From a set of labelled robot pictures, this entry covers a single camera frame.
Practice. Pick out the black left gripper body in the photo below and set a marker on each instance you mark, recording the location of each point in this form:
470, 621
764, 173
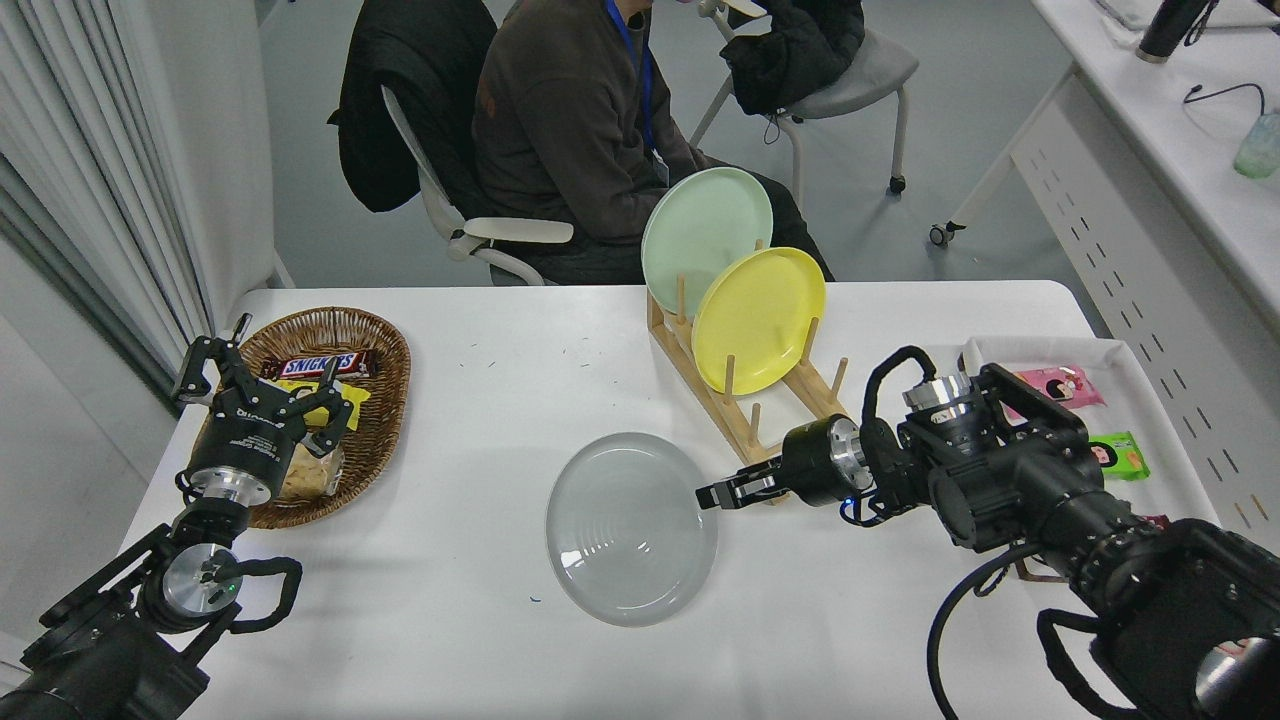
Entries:
245, 440

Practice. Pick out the white rectangular tray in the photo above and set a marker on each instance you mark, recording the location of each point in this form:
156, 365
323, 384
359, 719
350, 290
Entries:
1160, 420

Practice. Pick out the yellow snack packet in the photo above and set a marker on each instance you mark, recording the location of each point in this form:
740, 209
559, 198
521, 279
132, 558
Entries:
362, 393

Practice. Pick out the pink snack packet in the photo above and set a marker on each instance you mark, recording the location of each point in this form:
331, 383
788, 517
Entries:
1065, 385

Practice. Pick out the white office chair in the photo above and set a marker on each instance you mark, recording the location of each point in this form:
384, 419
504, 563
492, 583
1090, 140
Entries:
520, 230

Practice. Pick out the pale green plate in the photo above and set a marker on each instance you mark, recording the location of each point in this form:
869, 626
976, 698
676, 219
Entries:
700, 235

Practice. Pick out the pale green cup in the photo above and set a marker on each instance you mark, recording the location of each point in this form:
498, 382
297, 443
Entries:
1260, 150

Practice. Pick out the grey seat chair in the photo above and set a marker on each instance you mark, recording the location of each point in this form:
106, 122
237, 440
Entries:
870, 70

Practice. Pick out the black padded bag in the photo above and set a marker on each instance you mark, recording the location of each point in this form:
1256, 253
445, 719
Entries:
795, 55

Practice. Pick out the wooden plate rack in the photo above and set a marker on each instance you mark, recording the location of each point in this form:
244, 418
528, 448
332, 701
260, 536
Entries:
735, 430

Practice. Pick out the clear bag of crackers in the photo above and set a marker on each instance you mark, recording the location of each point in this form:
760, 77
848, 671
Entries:
310, 480

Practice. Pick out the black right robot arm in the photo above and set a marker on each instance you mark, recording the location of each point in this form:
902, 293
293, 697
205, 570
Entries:
1040, 490

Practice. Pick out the white desk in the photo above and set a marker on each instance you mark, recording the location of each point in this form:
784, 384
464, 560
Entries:
1100, 200

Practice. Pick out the black jacket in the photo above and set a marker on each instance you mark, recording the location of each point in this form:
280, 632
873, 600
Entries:
400, 100

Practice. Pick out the grey plate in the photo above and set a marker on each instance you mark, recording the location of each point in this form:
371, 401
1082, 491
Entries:
630, 530

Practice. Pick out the pale grey curtain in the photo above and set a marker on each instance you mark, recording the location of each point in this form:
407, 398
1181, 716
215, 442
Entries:
80, 150

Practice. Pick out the seated person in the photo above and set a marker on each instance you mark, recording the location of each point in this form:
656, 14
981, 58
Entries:
560, 130

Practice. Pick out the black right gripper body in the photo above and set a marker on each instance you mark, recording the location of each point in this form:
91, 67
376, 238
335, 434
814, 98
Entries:
808, 462

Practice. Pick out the black flask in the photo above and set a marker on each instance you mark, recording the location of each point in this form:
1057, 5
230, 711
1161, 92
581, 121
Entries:
1165, 25

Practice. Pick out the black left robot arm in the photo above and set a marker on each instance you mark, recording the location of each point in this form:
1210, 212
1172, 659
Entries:
100, 660

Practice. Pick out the Snickers chocolate bar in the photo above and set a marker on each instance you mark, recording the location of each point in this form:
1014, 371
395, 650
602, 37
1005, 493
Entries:
320, 365

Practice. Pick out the green snack packet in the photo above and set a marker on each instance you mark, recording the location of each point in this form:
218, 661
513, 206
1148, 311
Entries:
1125, 458

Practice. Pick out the yellow plate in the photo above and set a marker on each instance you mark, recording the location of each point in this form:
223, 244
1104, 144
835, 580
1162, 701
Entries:
755, 320

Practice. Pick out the brown wicker basket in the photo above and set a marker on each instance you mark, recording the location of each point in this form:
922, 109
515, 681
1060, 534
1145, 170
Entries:
375, 340

